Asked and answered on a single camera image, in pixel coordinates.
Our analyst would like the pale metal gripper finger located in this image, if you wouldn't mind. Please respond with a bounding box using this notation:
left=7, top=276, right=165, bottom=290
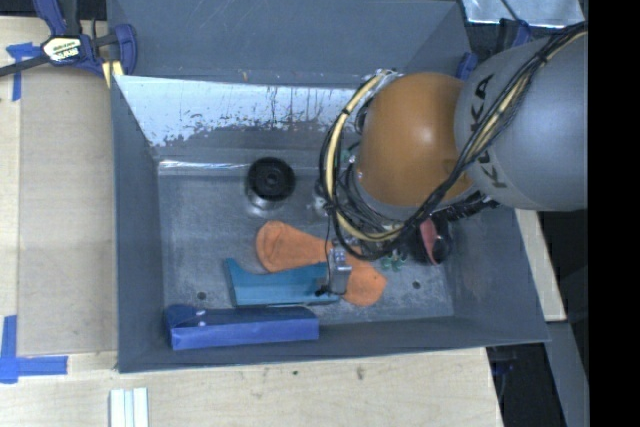
left=331, top=248, right=354, bottom=295

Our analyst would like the orange cloth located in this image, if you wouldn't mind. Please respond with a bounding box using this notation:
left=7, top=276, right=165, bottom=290
left=255, top=220, right=389, bottom=308

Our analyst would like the teal flat angled block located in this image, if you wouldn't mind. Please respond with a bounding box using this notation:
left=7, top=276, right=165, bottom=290
left=222, top=257, right=342, bottom=308

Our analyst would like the black round ribbed disc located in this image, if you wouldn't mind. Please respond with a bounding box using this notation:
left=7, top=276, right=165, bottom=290
left=244, top=156, right=297, bottom=204

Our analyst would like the blue flat box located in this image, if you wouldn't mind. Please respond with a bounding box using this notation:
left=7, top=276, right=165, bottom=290
left=163, top=303, right=321, bottom=352

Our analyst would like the grey metal bin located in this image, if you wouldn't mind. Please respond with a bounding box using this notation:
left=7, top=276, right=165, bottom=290
left=104, top=0, right=552, bottom=374

